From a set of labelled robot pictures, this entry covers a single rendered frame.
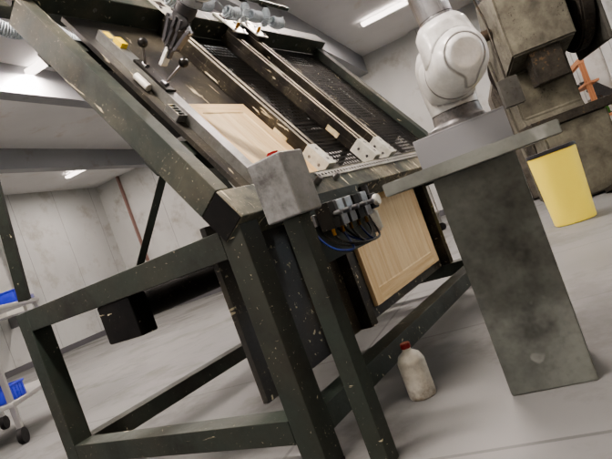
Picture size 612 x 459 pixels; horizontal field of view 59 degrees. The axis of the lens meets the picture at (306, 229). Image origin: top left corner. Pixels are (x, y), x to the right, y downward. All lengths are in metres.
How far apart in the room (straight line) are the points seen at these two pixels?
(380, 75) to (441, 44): 10.20
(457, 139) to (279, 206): 0.57
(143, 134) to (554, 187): 3.66
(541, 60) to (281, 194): 5.10
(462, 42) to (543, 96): 5.21
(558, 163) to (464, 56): 3.30
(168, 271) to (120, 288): 0.26
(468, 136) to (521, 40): 4.66
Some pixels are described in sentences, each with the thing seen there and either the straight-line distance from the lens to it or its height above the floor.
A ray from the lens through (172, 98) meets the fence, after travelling 2.07.
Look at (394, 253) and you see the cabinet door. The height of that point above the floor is 0.42.
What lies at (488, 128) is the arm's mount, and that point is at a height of 0.80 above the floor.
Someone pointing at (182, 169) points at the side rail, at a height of 1.01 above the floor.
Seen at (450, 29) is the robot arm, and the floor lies 1.07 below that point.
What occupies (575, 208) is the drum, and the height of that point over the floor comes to 0.12.
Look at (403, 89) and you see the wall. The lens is 11.59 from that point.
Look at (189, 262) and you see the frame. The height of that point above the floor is 0.73.
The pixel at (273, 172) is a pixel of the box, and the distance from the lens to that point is 1.48.
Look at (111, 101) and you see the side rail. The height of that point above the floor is 1.32.
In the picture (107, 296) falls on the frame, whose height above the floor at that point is 0.73.
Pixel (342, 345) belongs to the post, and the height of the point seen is 0.36.
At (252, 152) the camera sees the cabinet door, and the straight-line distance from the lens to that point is 2.03.
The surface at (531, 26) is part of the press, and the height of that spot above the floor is 1.86.
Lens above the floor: 0.70
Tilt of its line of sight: level
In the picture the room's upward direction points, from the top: 20 degrees counter-clockwise
